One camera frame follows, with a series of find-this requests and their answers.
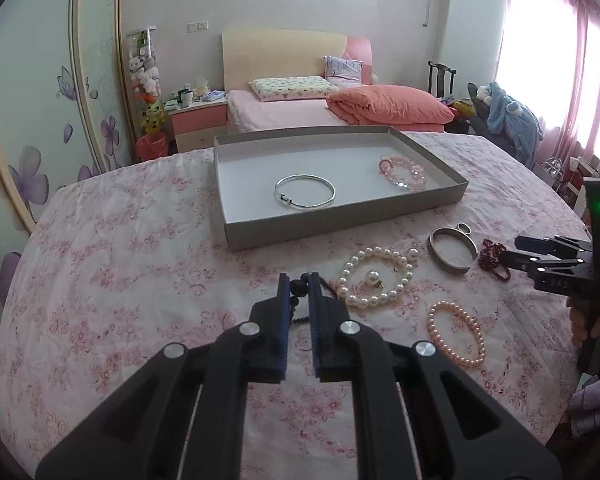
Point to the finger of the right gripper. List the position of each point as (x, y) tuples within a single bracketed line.
[(560, 247), (549, 275)]

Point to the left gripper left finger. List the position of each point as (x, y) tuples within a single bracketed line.
[(268, 354)]

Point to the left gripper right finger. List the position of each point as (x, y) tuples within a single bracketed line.
[(332, 361)]

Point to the right hand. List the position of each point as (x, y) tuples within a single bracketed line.
[(579, 332)]

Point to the pearl drop earring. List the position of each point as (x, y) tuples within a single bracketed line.
[(373, 279)]

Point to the blue plush garment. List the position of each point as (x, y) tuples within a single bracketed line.
[(508, 116)]

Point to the grey cardboard tray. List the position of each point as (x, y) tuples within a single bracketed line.
[(379, 173)]

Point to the thin silver bangle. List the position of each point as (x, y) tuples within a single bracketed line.
[(305, 191)]

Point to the pink floral tablecloth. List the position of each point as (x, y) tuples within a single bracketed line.
[(120, 265)]

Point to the pink curtain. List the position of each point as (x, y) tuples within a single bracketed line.
[(550, 61)]

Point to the folded coral duvet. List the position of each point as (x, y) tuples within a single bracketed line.
[(385, 104)]

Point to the dark wooden chair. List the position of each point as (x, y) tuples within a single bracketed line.
[(441, 79)]

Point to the red waste bin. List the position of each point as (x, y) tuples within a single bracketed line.
[(152, 146)]

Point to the pink white nightstand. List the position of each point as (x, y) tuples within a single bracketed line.
[(195, 127)]

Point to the white floral pillow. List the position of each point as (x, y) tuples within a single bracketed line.
[(292, 88)]

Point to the small lilac pillow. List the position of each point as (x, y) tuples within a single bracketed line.
[(343, 68)]

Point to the pink bed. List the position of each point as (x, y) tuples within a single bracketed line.
[(271, 53)]

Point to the floral sliding wardrobe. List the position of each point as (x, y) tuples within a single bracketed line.
[(62, 115)]

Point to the plush toy display tube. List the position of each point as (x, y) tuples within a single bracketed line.
[(144, 86)]

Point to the white wall socket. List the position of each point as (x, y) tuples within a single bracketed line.
[(197, 26)]

